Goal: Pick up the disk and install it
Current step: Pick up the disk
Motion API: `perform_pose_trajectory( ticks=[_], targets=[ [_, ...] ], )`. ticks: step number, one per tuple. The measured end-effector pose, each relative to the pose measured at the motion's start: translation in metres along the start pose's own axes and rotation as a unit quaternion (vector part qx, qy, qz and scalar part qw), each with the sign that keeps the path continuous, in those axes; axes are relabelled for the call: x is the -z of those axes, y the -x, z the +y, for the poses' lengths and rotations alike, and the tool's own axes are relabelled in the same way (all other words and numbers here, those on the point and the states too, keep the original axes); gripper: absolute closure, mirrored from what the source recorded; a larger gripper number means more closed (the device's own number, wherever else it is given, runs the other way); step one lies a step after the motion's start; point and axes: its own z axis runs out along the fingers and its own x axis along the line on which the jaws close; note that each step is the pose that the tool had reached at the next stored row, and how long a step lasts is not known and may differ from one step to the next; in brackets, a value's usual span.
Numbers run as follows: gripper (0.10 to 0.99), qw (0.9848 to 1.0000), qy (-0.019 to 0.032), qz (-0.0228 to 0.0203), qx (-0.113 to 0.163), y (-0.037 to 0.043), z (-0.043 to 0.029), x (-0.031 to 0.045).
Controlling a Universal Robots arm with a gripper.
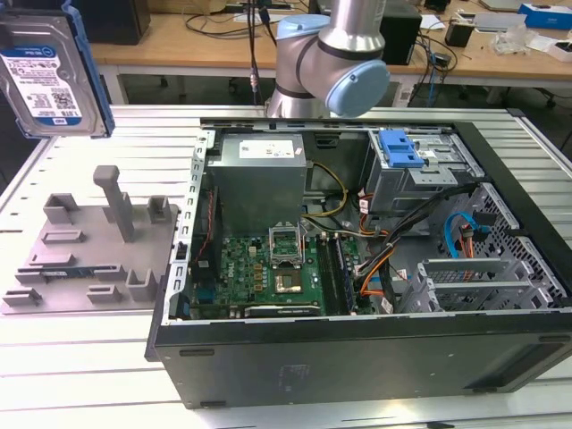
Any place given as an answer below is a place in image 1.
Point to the hard disk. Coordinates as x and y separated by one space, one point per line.
44 80

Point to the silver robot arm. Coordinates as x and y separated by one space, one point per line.
348 27

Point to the grey power supply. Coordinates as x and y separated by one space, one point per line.
254 187

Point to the CPU socket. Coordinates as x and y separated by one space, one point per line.
288 283

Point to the green motherboard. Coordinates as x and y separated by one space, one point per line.
241 268

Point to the black RAM slot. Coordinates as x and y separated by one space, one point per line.
328 277

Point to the green RAM stick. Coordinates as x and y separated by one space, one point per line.
346 279

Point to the black graphics card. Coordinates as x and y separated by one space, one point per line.
277 310

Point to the grey drive cage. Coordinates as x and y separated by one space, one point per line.
402 187

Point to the blue plastic drive latch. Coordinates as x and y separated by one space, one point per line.
395 149

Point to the black PC case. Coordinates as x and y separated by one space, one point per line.
357 357

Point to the grey parts rack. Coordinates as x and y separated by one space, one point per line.
89 259

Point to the black computer tower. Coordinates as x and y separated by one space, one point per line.
402 40

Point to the white paper sheet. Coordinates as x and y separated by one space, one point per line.
433 22

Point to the small black box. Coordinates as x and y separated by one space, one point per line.
460 35

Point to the large black box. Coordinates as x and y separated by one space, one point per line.
120 22

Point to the clear plastic bags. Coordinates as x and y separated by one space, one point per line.
511 40

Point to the grey flat box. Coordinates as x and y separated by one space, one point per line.
498 22

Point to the white open box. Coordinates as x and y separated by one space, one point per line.
554 49

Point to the blue cardboard box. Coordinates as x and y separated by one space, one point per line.
547 15

